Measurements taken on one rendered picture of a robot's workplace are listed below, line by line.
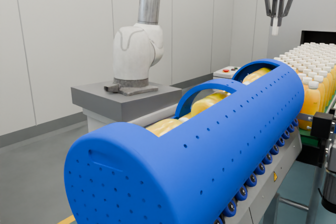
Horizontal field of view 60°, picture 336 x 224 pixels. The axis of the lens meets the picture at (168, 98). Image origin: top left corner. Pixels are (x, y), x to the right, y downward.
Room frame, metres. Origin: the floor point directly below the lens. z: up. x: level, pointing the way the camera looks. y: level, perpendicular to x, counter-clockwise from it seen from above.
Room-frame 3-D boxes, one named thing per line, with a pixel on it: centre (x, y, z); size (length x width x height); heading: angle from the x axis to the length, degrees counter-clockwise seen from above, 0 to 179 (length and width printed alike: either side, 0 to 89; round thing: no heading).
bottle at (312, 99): (1.23, -0.64, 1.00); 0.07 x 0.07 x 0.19
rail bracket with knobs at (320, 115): (1.13, -0.64, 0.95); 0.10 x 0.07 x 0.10; 55
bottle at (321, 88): (1.33, -0.71, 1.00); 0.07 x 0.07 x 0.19
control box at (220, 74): (1.54, -0.33, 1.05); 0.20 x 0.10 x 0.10; 145
